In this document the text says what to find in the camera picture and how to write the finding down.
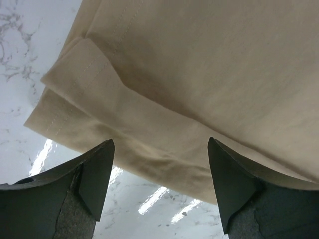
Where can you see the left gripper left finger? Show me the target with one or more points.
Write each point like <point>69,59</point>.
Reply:
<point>64,202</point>

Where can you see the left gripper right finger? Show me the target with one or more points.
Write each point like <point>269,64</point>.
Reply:
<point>256,202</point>

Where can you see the beige t shirt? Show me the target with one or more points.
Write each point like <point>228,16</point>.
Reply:
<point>162,77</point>

